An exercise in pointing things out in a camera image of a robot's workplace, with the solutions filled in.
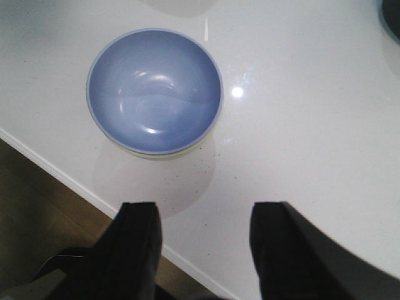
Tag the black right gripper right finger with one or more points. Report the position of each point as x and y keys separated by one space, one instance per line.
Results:
x=295 y=260

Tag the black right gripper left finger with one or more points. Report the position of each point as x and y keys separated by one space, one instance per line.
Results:
x=121 y=265

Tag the blue bowl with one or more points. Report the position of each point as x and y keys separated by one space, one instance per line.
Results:
x=154 y=90

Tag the black and chrome toaster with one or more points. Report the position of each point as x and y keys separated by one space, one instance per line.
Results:
x=391 y=14

